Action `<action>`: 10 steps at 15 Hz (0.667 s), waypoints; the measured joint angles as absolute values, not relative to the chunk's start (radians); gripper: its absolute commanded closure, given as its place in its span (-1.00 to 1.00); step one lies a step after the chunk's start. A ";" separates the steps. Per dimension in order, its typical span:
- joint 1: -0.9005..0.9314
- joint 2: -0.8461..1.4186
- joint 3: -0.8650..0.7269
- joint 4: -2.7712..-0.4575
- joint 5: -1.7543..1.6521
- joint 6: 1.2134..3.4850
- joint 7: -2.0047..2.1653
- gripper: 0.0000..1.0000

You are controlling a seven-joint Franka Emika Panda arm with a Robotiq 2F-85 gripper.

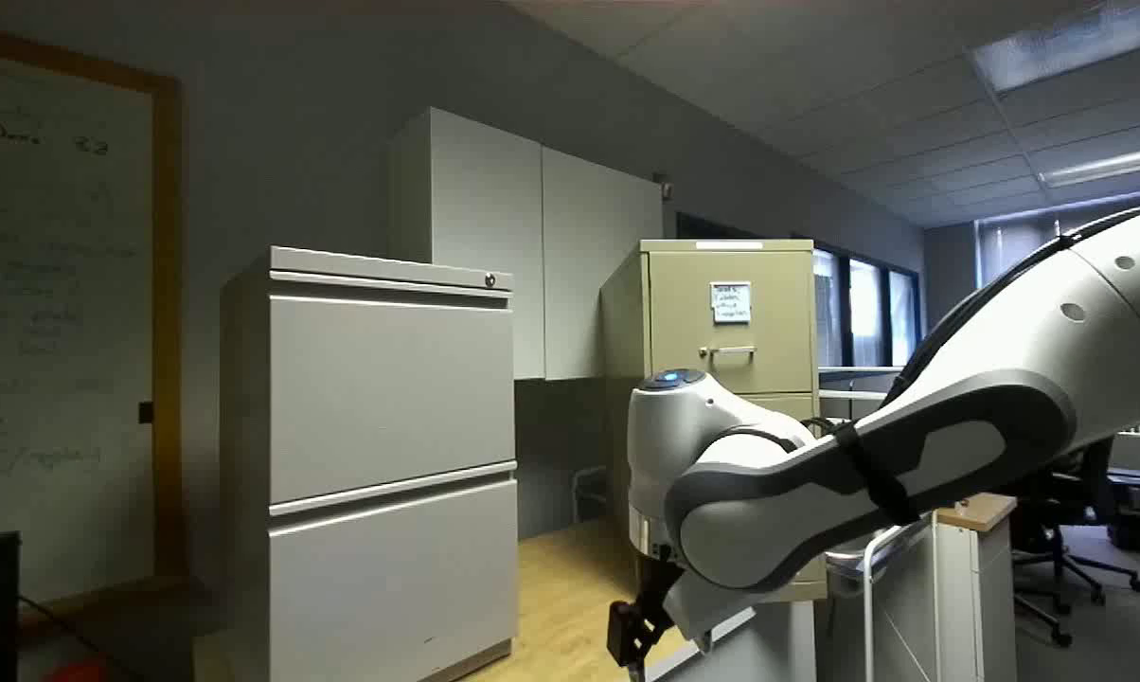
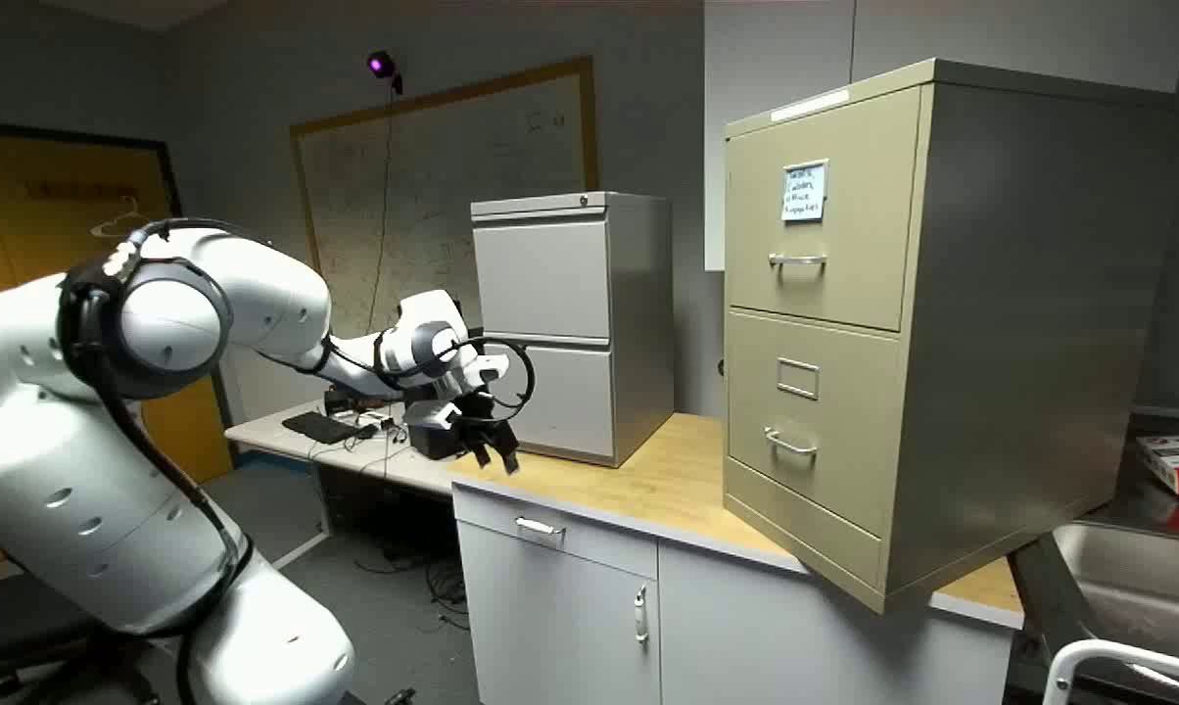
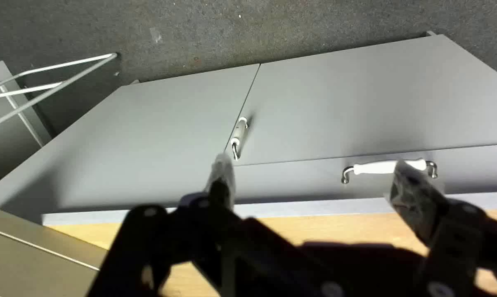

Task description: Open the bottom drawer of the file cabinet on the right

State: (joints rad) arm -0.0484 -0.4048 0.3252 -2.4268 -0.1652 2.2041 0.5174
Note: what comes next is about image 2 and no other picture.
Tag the grey base cabinet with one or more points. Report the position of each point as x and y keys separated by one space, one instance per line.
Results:
x=746 y=629

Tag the beige drawer with label holder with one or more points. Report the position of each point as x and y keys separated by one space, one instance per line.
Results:
x=849 y=432

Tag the white paper label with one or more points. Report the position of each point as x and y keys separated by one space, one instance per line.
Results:
x=804 y=189

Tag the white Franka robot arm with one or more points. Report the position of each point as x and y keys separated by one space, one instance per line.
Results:
x=66 y=494

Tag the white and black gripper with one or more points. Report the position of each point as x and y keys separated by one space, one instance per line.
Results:
x=447 y=420

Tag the stainless steel sink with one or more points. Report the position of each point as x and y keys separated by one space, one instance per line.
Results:
x=1138 y=574

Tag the camera with purple light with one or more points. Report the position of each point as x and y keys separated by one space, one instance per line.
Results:
x=382 y=66

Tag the beige drawer with paper label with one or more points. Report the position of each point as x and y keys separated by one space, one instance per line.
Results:
x=862 y=157

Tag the yellow wooden door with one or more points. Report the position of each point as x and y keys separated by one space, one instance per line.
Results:
x=42 y=199

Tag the black office chair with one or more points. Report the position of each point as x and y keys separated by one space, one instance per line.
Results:
x=27 y=629

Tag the beige metal file cabinet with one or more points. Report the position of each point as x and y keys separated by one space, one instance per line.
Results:
x=1033 y=339

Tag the grey two-drawer file cabinet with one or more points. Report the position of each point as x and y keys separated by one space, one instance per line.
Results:
x=549 y=287

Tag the white tubular metal frame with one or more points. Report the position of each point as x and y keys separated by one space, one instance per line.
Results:
x=1109 y=652

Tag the white desk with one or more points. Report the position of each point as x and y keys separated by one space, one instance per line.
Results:
x=276 y=439

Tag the wood-framed whiteboard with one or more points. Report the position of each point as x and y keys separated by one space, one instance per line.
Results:
x=455 y=182

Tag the black keyboard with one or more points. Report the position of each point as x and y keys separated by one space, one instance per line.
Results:
x=321 y=425

